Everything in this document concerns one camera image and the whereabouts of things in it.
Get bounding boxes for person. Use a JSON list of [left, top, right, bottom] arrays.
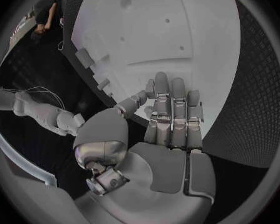
[[30, 0, 68, 40]]

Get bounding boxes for white cable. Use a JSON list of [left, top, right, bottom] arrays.
[[0, 86, 67, 111]]

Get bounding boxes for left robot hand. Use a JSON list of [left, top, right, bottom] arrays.
[[73, 71, 217, 224]]

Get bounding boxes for grey block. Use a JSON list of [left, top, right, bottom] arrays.
[[97, 78, 111, 90], [74, 48, 95, 69]]

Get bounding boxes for white task board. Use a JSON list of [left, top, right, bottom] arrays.
[[71, 0, 242, 139]]

